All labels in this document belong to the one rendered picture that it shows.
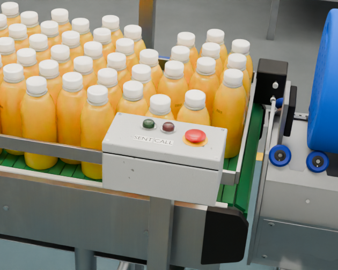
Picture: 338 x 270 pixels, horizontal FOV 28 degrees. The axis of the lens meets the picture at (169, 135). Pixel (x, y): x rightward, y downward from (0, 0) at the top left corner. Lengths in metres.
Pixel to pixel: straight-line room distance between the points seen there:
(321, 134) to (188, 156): 0.31
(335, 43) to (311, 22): 3.11
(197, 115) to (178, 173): 0.19
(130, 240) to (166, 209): 0.21
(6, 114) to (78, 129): 0.15
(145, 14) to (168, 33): 2.28
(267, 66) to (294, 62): 2.25
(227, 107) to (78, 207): 0.36
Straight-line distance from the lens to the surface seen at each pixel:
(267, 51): 3.93
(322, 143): 1.32
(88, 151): 1.31
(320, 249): 1.52
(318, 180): 1.39
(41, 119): 1.33
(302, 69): 3.79
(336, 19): 1.31
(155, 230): 1.26
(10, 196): 1.43
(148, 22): 1.76
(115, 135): 1.14
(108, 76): 1.33
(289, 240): 1.50
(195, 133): 1.14
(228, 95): 1.37
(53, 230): 1.45
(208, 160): 1.10
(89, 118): 1.29
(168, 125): 1.15
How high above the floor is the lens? 1.75
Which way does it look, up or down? 34 degrees down
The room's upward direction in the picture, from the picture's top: 4 degrees clockwise
